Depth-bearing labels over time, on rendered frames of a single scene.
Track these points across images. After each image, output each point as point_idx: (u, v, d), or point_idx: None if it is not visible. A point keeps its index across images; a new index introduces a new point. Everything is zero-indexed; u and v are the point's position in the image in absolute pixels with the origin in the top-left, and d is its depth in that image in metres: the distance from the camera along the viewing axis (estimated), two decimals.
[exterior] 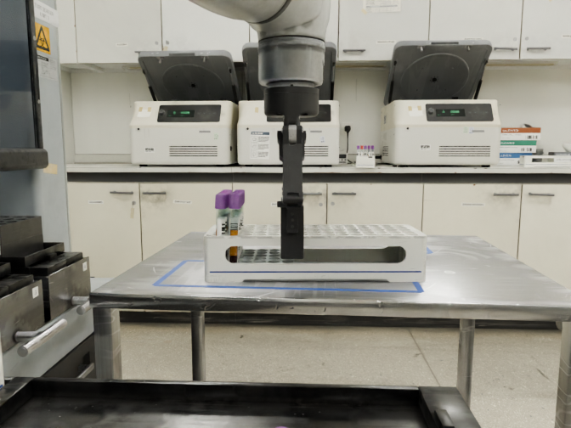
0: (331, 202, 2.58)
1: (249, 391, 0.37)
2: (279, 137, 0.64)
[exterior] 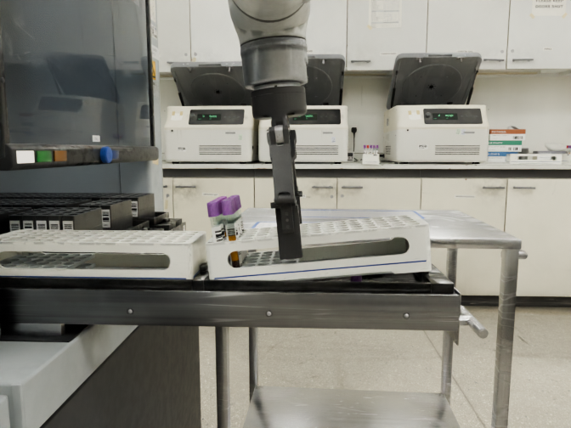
0: (341, 194, 2.95)
1: None
2: (268, 139, 0.64)
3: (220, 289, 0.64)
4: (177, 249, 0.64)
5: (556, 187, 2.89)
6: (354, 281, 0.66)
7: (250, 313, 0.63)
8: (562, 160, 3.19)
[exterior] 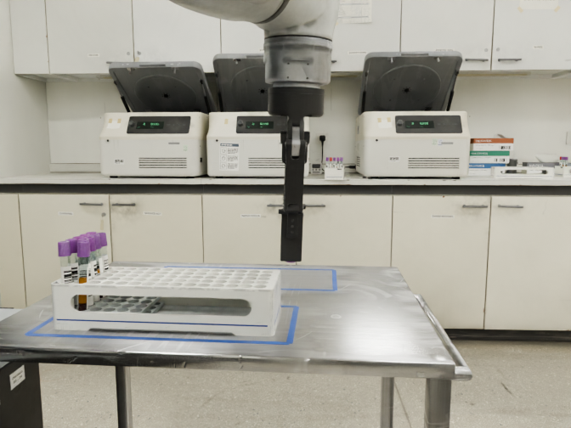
0: None
1: None
2: None
3: None
4: None
5: (546, 205, 2.51)
6: None
7: None
8: (556, 172, 2.81)
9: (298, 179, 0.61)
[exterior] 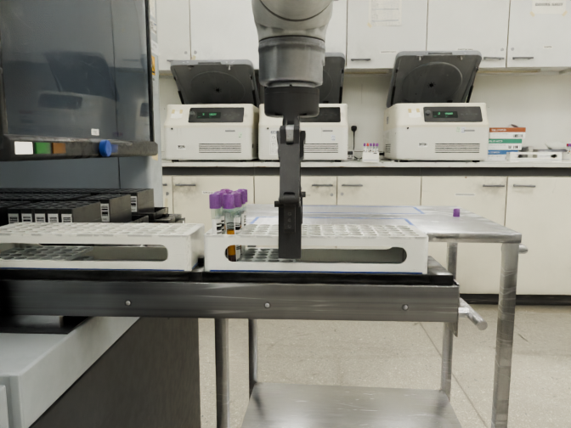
0: (341, 193, 2.95)
1: None
2: (278, 137, 0.64)
3: (218, 280, 0.63)
4: (175, 240, 0.64)
5: (556, 185, 2.88)
6: (455, 214, 1.13)
7: (248, 305, 0.63)
8: (562, 158, 3.18)
9: None
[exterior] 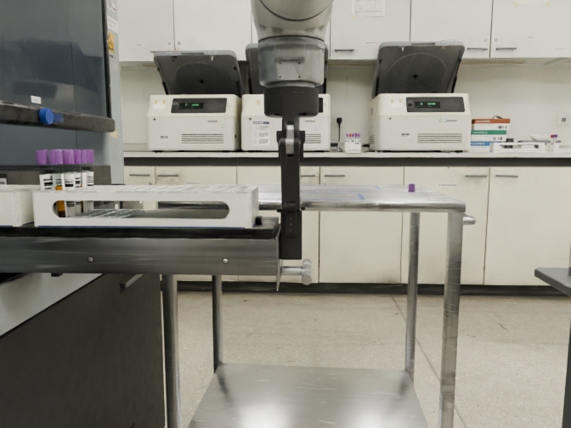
0: (324, 183, 2.95)
1: None
2: None
3: (44, 235, 0.64)
4: (2, 196, 0.64)
5: (538, 175, 2.88)
6: (410, 189, 1.13)
7: (71, 259, 0.63)
8: (546, 149, 3.18)
9: (294, 177, 0.62)
